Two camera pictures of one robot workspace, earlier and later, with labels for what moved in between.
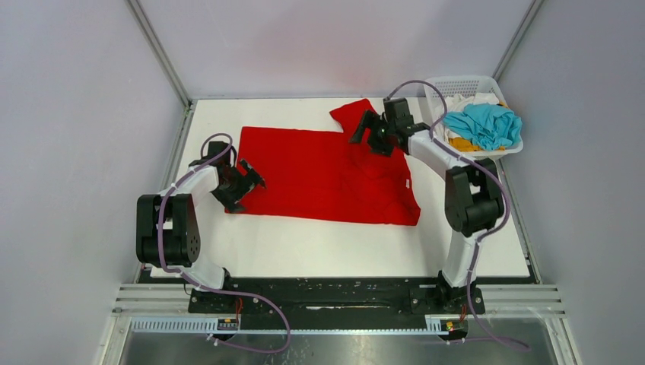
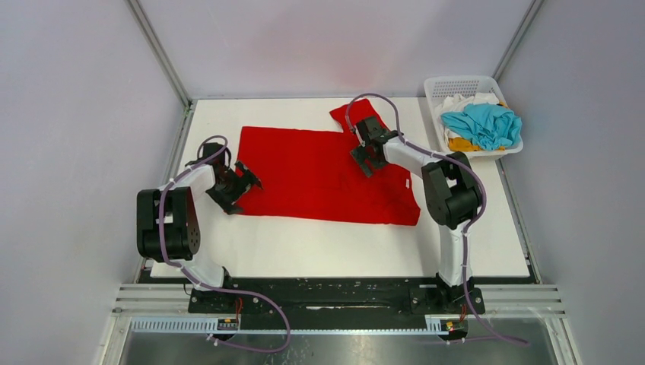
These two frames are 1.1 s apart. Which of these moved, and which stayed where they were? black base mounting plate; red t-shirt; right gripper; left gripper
Moved: right gripper
Stayed: black base mounting plate; left gripper; red t-shirt
